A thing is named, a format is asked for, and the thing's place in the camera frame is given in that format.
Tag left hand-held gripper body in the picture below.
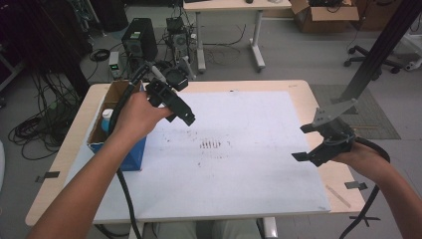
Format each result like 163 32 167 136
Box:
144 65 197 118

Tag black metal stand post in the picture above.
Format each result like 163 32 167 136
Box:
330 0 422 116

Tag black tape cross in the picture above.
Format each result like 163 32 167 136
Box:
348 214 381 228

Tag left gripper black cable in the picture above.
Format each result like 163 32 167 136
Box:
107 63 151 239

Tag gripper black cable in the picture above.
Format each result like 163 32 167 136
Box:
338 136 392 239
107 63 151 239

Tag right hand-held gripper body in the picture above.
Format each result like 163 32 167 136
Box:
311 98 358 157

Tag black computer tower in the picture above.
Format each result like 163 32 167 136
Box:
120 17 159 63

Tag open electronics rack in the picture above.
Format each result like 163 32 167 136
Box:
164 15 191 65

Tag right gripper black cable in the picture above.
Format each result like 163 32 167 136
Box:
338 136 392 239

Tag person's left hand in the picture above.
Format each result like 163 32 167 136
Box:
110 90 174 144

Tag white-legged wooden desk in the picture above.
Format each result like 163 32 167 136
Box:
182 0 294 74

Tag blue cardboard box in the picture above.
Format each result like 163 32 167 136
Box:
86 79 148 172

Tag grey floor mat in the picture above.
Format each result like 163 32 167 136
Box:
310 83 402 140

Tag grey tape strip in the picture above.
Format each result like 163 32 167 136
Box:
343 180 368 191

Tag black office chair base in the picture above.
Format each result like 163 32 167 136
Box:
342 44 404 75

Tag grey device with green display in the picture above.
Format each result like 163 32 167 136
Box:
107 51 120 80

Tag tangle of black floor cables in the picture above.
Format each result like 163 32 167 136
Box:
7 71 84 161

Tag dark tape strip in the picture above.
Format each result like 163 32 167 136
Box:
35 170 62 184

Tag white table mat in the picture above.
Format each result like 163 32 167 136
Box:
65 91 332 224

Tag blue bottle with white cap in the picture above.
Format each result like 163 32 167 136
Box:
101 108 114 134

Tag light wooden table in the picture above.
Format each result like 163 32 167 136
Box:
25 79 367 227

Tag coiled black cable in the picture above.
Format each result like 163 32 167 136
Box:
89 48 111 63

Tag person's right hand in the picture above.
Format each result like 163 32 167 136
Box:
330 140 384 182

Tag dark curtain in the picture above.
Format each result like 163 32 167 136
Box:
0 0 93 98

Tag open brown cardboard box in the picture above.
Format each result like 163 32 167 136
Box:
290 0 361 34

